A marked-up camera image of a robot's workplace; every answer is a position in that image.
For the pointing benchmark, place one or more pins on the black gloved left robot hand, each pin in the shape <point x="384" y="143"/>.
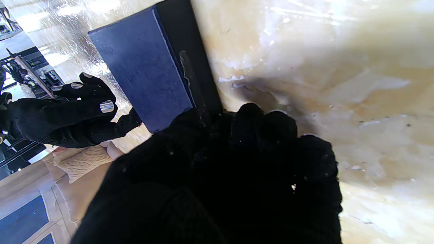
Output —
<point x="220" y="186"/>

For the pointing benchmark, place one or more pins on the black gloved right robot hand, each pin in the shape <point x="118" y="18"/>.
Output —
<point x="61" y="115"/>

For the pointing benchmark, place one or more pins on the black gift box lid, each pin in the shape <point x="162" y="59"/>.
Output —
<point x="152" y="67"/>

